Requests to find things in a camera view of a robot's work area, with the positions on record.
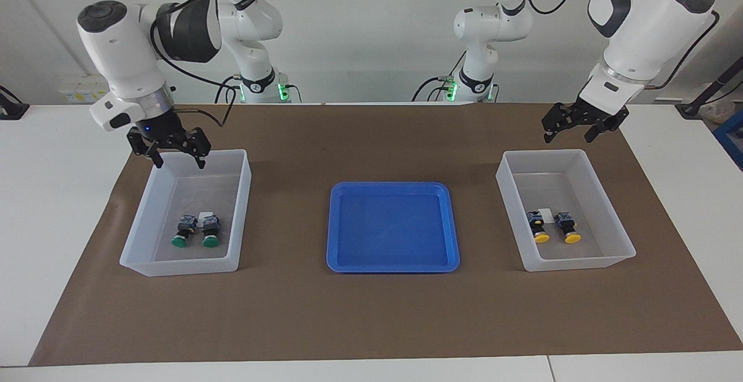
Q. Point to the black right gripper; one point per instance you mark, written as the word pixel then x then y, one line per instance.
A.
pixel 159 132

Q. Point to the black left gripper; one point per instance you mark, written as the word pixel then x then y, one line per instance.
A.
pixel 586 116

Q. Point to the green push button switch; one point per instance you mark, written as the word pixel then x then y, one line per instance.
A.
pixel 184 231
pixel 211 231

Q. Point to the yellow push button switch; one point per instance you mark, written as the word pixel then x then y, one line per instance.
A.
pixel 538 226
pixel 567 228

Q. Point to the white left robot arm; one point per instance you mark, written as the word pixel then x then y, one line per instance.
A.
pixel 644 22

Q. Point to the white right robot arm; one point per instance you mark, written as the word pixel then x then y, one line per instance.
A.
pixel 116 51

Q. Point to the black pole stand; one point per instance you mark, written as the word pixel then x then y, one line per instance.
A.
pixel 688 109

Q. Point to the translucent white plastic box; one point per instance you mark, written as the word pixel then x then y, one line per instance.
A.
pixel 157 254
pixel 603 248

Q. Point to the black desk clamp object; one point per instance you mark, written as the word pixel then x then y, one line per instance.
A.
pixel 11 109

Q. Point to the blue plastic tray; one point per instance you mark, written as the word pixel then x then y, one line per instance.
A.
pixel 395 231

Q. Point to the brown paper table mat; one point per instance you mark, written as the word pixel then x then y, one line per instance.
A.
pixel 371 312

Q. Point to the white wall socket box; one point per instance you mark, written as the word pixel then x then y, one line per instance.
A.
pixel 72 89

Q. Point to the blue metal frame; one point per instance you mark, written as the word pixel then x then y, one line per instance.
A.
pixel 732 132

